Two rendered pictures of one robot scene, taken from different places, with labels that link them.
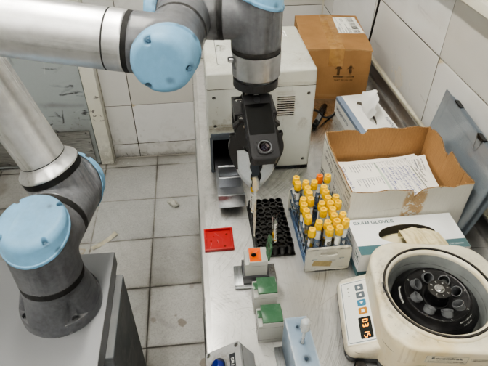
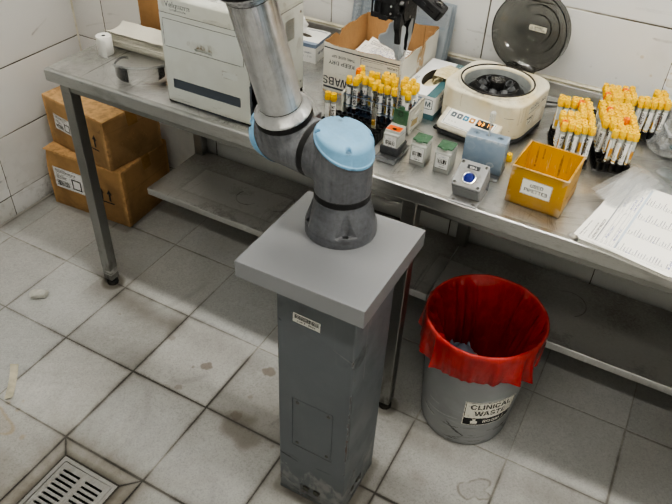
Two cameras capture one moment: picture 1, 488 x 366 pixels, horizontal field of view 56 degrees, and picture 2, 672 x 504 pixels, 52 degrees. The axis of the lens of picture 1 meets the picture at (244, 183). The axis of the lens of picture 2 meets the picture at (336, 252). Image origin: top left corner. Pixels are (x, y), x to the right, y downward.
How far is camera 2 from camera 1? 1.32 m
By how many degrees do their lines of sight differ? 43
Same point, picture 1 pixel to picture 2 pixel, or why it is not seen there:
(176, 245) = (103, 323)
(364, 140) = (341, 39)
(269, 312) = (446, 145)
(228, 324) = (420, 179)
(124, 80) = not seen: outside the picture
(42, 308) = (366, 211)
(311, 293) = not seen: hidden behind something
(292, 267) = not seen: hidden behind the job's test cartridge
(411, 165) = (374, 47)
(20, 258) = (368, 156)
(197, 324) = (222, 356)
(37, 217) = (346, 128)
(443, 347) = (532, 98)
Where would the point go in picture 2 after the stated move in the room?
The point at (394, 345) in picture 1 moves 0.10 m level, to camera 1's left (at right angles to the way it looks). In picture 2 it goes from (515, 113) to (498, 128)
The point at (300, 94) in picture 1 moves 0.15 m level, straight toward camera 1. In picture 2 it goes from (296, 15) to (337, 31)
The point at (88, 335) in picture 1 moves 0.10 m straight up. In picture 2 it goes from (386, 224) to (390, 185)
